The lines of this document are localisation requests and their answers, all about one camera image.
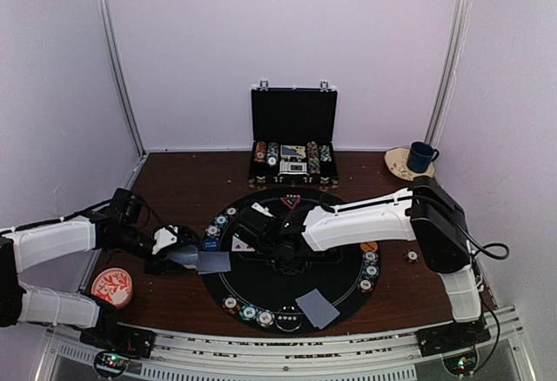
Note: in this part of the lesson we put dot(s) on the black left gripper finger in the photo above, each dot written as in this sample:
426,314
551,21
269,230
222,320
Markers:
187,236
162,267

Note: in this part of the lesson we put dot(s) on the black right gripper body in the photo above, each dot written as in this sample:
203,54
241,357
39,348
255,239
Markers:
275,258

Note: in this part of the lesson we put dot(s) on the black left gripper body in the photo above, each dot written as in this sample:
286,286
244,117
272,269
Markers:
162,253

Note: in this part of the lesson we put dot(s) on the blue playing card deck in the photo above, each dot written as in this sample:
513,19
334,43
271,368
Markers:
186,256

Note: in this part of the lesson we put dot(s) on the blue small blind button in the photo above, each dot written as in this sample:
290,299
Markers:
210,244

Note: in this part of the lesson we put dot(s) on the white blue chips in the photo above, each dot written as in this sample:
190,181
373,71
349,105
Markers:
370,257
213,231
265,319

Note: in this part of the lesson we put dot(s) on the blue card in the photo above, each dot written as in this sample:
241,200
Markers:
321,314
312,296
213,262

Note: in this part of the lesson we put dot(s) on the red triangle all-in marker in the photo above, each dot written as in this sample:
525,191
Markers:
291,201

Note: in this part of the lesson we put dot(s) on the green chips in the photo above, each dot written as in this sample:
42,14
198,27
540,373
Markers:
371,271
248,312
221,221

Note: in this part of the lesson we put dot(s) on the five of hearts card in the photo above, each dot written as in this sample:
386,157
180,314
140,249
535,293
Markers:
239,246

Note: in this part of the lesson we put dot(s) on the red black chips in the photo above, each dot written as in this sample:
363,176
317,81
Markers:
231,305
366,285
231,212

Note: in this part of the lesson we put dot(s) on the clear round dealer button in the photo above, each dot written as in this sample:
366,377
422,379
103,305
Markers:
289,318

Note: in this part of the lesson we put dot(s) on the orange big blind button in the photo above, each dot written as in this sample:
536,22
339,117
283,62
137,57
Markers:
369,247

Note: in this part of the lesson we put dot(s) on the red black chip stack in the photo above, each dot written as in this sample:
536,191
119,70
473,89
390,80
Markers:
411,257

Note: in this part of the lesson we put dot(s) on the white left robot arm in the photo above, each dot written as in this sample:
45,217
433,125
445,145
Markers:
123,223

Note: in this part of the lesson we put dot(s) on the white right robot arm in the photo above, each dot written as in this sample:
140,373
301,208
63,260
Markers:
422,212

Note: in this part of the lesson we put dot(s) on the red white round coaster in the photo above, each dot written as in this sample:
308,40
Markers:
114,286

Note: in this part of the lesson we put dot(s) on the round black poker mat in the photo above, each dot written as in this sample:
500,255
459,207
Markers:
254,280

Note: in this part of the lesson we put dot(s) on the white card box in case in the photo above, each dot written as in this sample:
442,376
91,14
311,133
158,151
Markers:
290,167

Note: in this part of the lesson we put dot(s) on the red chip row in case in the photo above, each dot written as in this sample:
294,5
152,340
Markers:
260,152

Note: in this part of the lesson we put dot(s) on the purple green chip row in case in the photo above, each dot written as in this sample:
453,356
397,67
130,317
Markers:
325,153

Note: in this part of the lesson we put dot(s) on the multicolour chip row in case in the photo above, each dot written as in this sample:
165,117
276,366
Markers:
313,158

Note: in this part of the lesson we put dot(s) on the black poker chip case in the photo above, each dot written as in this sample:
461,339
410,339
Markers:
293,116

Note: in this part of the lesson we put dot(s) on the beige ceramic plate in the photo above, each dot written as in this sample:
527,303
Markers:
396,163

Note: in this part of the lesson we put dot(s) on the dark blue mug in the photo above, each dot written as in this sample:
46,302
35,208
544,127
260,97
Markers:
421,155

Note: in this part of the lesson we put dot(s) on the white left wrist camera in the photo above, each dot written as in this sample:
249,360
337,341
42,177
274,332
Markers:
164,237

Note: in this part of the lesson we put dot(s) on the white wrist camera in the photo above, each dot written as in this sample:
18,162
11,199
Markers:
261,209
164,237

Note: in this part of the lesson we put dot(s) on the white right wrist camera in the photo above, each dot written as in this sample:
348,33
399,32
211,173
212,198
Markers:
261,209

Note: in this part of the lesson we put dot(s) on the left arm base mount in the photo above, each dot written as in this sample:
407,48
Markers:
117,350

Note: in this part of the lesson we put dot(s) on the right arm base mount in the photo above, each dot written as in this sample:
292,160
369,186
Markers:
458,345

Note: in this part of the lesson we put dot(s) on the front aluminium rail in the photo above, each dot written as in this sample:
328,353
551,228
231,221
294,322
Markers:
387,355

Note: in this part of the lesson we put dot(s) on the left aluminium frame post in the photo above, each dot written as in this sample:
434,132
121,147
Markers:
118,76

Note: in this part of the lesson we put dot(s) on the aluminium frame post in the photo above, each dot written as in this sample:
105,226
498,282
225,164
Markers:
118,76
444,93

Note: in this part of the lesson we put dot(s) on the right aluminium frame post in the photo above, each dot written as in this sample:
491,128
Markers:
444,93

